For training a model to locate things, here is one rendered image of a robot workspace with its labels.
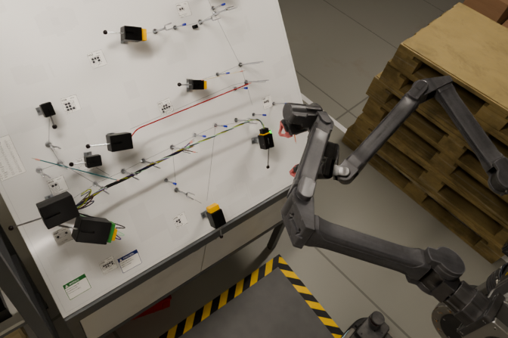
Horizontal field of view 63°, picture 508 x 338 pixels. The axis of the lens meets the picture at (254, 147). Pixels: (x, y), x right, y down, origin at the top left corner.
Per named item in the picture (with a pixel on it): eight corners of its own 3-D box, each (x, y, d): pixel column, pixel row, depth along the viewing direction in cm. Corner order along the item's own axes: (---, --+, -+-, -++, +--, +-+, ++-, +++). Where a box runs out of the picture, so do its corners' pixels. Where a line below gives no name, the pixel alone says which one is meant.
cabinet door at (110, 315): (200, 272, 200) (208, 233, 170) (89, 343, 173) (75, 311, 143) (198, 269, 201) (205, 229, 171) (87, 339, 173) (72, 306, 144)
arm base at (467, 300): (460, 338, 99) (490, 322, 90) (432, 311, 102) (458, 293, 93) (475, 313, 104) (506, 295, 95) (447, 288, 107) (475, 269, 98)
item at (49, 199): (0, 210, 121) (4, 222, 109) (61, 186, 130) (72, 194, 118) (10, 231, 123) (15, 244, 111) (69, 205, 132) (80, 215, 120)
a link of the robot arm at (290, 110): (321, 142, 136) (333, 122, 131) (291, 141, 131) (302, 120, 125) (307, 119, 144) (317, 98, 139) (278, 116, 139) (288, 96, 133)
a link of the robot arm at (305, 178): (297, 229, 105) (316, 200, 98) (276, 218, 105) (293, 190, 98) (323, 140, 139) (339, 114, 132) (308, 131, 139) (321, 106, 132)
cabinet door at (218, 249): (286, 219, 227) (305, 177, 198) (202, 273, 200) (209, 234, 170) (283, 215, 228) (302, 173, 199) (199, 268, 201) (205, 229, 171)
